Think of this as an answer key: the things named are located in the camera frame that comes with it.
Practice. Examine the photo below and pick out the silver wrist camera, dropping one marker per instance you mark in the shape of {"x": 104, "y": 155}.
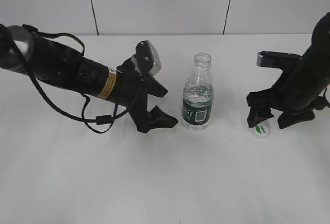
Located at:
{"x": 146, "y": 59}
{"x": 282, "y": 61}

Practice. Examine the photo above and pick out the white green bottle cap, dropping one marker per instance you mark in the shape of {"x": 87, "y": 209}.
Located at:
{"x": 262, "y": 131}

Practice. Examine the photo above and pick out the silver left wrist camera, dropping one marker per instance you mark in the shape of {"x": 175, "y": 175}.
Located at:
{"x": 146, "y": 59}

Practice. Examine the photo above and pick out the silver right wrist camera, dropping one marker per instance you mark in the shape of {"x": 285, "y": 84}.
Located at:
{"x": 282, "y": 61}

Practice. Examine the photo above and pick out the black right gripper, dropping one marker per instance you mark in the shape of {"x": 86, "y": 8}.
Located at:
{"x": 289, "y": 100}

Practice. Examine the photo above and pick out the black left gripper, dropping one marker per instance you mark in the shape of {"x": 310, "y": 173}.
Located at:
{"x": 134, "y": 91}

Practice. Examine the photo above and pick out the clear Cestbon water bottle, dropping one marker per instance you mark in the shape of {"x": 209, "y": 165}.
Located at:
{"x": 198, "y": 94}

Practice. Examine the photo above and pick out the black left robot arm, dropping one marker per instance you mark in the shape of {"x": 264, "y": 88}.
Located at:
{"x": 27, "y": 51}

